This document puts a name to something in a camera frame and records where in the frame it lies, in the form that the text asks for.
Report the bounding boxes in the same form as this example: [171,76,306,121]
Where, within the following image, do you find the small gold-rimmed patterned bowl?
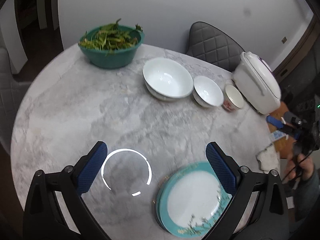
[222,85,245,112]

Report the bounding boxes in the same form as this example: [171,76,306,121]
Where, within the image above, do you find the green leafy vegetables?
[78,18,144,54]

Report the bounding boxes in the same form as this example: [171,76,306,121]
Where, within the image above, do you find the white rice cooker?
[232,51,281,114]

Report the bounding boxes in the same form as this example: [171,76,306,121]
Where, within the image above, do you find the teal rimmed plate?
[156,161,232,238]

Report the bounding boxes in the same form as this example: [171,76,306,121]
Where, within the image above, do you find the person's right hand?
[285,153,315,180]

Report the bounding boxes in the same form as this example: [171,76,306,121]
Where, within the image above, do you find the large white bowl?
[142,57,194,102]

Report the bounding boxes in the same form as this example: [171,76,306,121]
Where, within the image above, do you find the medium white bowl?
[192,76,224,108]

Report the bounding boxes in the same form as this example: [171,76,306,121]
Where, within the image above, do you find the grey quilted chair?
[186,21,244,72]

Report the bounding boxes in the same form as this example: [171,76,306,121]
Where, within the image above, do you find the white cloth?
[256,144,280,173]

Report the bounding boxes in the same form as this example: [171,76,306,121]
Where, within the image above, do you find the teal plastic basin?
[78,22,145,69]

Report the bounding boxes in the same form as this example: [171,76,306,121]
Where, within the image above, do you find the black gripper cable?
[281,147,317,183]

